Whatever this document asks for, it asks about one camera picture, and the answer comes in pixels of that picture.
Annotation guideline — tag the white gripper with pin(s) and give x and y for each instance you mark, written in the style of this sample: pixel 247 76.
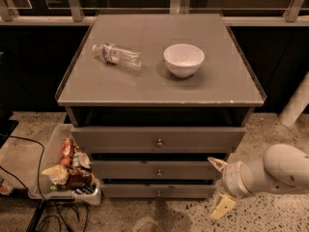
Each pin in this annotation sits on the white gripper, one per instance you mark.
pixel 232 179

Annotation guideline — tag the grey drawer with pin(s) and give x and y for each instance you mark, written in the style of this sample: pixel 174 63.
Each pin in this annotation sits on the grey drawer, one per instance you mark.
pixel 155 170
pixel 158 139
pixel 170 191

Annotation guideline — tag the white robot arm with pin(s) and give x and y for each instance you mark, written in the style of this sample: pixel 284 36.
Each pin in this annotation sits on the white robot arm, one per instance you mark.
pixel 283 169

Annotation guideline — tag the grey bottom drawer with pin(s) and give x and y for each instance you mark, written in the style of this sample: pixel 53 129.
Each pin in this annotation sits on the grey bottom drawer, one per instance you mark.
pixel 170 191

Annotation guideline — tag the grey drawer cabinet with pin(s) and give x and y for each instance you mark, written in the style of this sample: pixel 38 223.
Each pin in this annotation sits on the grey drawer cabinet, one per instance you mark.
pixel 222 93

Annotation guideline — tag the grey top drawer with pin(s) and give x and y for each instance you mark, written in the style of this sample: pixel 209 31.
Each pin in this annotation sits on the grey top drawer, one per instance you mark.
pixel 158 139

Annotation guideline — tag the white bowl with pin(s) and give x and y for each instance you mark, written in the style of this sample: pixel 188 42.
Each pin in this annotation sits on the white bowl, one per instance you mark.
pixel 183 60

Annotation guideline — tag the brown snack bag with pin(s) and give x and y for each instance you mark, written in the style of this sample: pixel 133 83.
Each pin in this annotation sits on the brown snack bag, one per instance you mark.
pixel 79 178

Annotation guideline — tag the clear plastic storage bin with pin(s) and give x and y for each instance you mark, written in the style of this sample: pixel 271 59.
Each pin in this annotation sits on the clear plastic storage bin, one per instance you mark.
pixel 41 187

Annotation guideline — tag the red snack bag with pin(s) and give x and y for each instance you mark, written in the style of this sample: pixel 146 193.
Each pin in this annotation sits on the red snack bag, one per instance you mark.
pixel 67 148

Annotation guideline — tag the yellow snack bag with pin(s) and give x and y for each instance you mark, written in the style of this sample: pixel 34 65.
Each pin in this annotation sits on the yellow snack bag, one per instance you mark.
pixel 57 174

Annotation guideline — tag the clear plastic water bottle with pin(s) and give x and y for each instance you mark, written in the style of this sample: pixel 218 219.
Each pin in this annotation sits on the clear plastic water bottle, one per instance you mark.
pixel 118 55

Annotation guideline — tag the red white object on floor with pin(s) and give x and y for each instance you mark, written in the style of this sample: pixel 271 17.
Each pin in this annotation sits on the red white object on floor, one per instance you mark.
pixel 5 187

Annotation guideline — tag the metal railing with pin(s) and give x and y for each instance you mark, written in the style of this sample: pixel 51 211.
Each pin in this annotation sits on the metal railing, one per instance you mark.
pixel 235 13

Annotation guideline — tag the white cylindrical post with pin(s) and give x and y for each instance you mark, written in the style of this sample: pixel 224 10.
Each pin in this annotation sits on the white cylindrical post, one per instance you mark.
pixel 297 103

